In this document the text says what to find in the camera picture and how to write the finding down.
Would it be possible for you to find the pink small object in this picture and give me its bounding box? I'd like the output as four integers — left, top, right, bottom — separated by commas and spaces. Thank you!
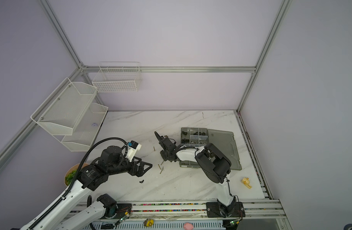
183, 222, 194, 230

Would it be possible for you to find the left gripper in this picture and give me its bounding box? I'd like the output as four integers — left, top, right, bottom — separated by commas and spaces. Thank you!
108, 156, 152, 176

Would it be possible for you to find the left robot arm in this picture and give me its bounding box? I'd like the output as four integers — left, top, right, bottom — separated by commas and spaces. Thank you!
22, 137, 153, 230

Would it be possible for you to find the white wire basket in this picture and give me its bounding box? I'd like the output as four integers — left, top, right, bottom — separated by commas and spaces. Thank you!
92, 62, 142, 93

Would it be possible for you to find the upper white mesh shelf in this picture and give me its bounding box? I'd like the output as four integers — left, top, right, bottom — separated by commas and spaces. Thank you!
31, 78, 97, 136

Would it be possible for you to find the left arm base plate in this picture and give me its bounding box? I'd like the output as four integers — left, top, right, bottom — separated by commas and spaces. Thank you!
104, 203, 132, 219

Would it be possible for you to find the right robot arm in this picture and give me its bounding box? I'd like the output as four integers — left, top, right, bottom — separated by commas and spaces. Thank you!
155, 132, 238, 217

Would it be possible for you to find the yellow toy figure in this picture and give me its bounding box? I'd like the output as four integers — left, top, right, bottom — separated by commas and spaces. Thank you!
241, 177, 252, 189

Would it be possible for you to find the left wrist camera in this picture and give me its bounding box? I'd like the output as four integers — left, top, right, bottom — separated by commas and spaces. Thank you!
126, 140, 141, 162

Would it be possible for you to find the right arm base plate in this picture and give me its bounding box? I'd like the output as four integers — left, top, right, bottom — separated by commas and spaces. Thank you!
206, 202, 246, 218

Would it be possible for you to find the yellow small object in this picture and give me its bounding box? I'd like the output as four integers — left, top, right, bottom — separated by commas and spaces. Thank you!
144, 218, 154, 227

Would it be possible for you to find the grey plastic organizer box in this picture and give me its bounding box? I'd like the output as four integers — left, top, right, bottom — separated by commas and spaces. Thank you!
179, 127, 242, 171

